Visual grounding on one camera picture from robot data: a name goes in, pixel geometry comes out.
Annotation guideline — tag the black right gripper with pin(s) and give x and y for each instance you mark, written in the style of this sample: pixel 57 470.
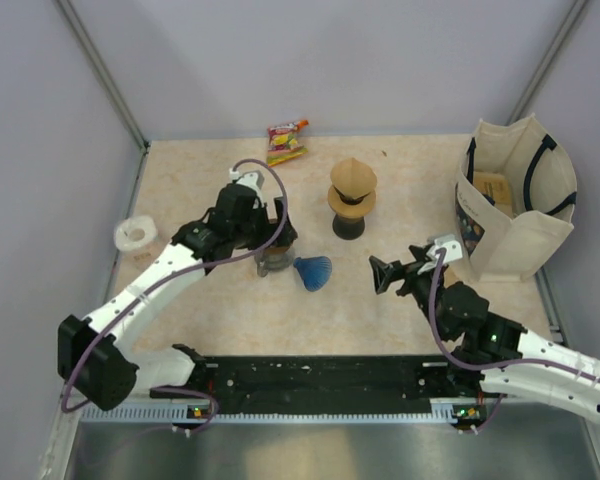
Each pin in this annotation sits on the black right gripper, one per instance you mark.
pixel 384 273

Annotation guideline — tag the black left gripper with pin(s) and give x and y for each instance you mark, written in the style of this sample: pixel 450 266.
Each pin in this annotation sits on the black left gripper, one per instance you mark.
pixel 269 229

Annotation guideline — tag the blue glass dripper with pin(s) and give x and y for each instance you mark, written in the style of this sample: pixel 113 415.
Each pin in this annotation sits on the blue glass dripper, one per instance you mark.
pixel 348 200
pixel 314 272

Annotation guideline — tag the brown paper coffee filter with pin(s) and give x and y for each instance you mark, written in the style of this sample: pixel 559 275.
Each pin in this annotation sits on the brown paper coffee filter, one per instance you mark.
pixel 353 178

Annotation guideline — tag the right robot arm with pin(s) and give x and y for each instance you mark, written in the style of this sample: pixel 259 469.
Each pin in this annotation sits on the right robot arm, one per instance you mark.
pixel 502 355

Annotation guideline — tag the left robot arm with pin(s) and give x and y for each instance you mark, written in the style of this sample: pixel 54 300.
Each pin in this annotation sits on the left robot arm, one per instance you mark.
pixel 95 354

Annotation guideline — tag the grey glass pitcher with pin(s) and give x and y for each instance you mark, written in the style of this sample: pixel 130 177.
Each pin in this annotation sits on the grey glass pitcher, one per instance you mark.
pixel 273 262

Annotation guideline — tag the black tumbler with red lid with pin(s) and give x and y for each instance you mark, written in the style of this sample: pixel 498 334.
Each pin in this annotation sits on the black tumbler with red lid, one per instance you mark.
pixel 348 228

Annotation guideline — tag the colourful snack packet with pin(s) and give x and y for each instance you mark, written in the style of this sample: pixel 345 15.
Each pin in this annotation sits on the colourful snack packet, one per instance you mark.
pixel 283 143

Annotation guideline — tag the brown box in bag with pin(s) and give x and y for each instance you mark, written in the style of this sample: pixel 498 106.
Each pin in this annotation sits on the brown box in bag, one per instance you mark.
pixel 496 189

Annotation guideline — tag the white toilet paper roll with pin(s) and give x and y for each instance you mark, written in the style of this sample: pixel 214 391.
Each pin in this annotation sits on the white toilet paper roll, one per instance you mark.
pixel 139 241

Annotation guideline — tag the cream canvas tote bag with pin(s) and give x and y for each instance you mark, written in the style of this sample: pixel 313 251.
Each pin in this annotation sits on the cream canvas tote bag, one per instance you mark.
pixel 543 183

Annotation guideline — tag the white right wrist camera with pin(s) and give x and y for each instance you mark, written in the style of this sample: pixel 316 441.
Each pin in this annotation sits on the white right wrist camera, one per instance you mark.
pixel 450 244

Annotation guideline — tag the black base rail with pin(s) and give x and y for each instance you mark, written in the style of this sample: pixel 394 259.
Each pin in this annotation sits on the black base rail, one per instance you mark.
pixel 315 385

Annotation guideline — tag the grey slotted cable duct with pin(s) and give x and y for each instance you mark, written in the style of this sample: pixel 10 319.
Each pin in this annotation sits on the grey slotted cable duct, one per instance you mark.
pixel 148 413

